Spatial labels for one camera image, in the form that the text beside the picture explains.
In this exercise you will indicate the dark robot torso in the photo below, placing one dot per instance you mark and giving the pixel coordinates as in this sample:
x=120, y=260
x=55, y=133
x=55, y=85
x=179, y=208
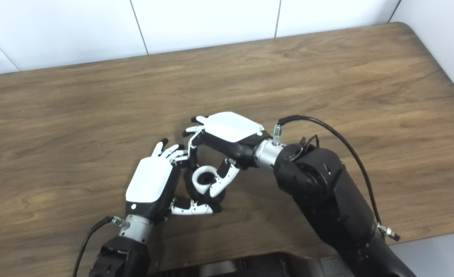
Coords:
x=250, y=267

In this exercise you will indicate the round black part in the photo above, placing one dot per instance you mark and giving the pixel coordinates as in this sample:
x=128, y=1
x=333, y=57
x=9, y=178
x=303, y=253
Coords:
x=190, y=190

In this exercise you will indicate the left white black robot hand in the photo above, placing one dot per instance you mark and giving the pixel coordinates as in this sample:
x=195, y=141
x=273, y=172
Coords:
x=152, y=181

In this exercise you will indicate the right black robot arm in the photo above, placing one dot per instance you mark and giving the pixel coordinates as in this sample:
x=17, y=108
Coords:
x=327, y=200

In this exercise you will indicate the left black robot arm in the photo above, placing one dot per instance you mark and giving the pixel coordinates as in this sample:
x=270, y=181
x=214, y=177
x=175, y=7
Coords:
x=121, y=259

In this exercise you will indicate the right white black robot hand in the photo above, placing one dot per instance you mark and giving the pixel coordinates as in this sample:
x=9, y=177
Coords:
x=231, y=129

